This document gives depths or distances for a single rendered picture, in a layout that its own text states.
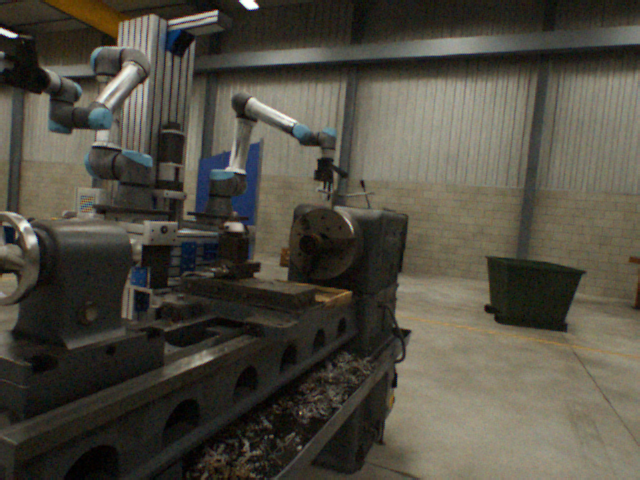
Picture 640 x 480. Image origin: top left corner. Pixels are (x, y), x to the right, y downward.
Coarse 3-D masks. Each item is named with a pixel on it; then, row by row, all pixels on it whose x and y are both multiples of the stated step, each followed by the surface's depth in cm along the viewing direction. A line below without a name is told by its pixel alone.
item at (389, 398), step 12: (396, 324) 204; (396, 360) 215; (384, 384) 216; (396, 384) 222; (372, 396) 219; (384, 396) 216; (372, 408) 219; (384, 408) 216; (384, 420) 217; (384, 444) 229
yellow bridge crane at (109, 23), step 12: (48, 0) 1049; (60, 0) 1052; (72, 0) 1081; (84, 0) 1110; (96, 0) 1142; (72, 12) 1106; (84, 12) 1114; (96, 12) 1146; (108, 12) 1179; (96, 24) 1168; (108, 24) 1183
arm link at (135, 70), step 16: (128, 48) 169; (128, 64) 164; (144, 64) 167; (112, 80) 158; (128, 80) 160; (144, 80) 169; (112, 96) 152; (128, 96) 161; (80, 112) 145; (96, 112) 144; (112, 112) 152; (80, 128) 148; (96, 128) 146
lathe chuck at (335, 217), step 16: (320, 208) 183; (320, 224) 184; (336, 224) 181; (352, 224) 181; (304, 256) 187; (320, 256) 184; (336, 256) 181; (352, 256) 178; (320, 272) 184; (336, 272) 181
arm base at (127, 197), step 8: (120, 184) 171; (128, 184) 169; (136, 184) 170; (120, 192) 169; (128, 192) 169; (136, 192) 170; (144, 192) 172; (120, 200) 168; (128, 200) 169; (136, 200) 169; (144, 200) 171; (144, 208) 171; (152, 208) 176
